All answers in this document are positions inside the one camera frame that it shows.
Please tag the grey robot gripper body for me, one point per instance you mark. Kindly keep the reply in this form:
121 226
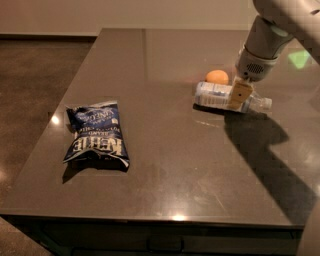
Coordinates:
254 68

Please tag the clear blue-label plastic bottle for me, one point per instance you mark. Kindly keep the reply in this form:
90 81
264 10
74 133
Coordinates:
216 96

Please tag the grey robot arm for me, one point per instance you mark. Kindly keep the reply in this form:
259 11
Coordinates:
276 24

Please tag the orange fruit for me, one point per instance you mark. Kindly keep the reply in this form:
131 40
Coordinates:
217 76

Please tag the blue Kettle chips bag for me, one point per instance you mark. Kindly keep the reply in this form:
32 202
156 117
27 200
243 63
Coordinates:
97 135

